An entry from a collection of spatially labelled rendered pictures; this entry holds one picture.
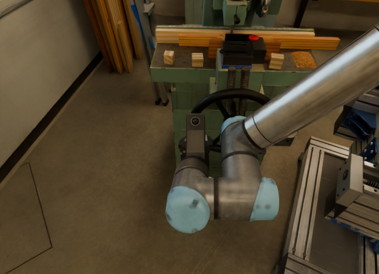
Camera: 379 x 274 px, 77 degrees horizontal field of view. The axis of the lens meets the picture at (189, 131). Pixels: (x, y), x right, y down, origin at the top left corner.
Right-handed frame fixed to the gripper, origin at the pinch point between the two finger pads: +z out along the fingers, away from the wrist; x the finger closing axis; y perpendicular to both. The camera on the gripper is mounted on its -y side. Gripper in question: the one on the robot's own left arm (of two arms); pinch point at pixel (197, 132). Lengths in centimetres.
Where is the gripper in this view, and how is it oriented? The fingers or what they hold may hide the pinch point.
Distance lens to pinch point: 71.5
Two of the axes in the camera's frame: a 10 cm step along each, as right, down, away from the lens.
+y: 0.4, 9.4, 3.4
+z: 0.9, -3.4, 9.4
